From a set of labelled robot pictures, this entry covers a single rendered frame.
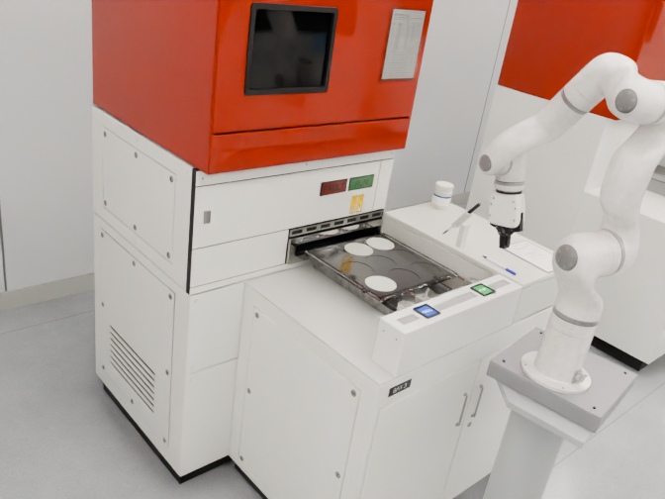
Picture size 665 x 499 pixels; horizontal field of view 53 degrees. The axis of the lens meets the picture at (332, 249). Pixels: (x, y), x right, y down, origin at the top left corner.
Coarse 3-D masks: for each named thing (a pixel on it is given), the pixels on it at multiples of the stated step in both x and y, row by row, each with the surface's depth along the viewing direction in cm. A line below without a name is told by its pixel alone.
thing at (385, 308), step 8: (328, 272) 224; (336, 280) 221; (344, 280) 218; (352, 288) 216; (360, 296) 214; (368, 296) 211; (376, 304) 209; (384, 304) 207; (384, 312) 207; (392, 312) 204
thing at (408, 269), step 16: (320, 256) 219; (336, 256) 221; (352, 256) 223; (368, 256) 225; (384, 256) 227; (400, 256) 228; (416, 256) 230; (352, 272) 213; (368, 272) 214; (384, 272) 216; (400, 272) 217; (416, 272) 219; (432, 272) 221; (448, 272) 222; (368, 288) 204; (400, 288) 207
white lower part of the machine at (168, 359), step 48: (96, 240) 248; (96, 288) 258; (144, 288) 224; (240, 288) 214; (96, 336) 268; (144, 336) 231; (192, 336) 208; (144, 384) 240; (192, 384) 217; (144, 432) 249; (192, 432) 227
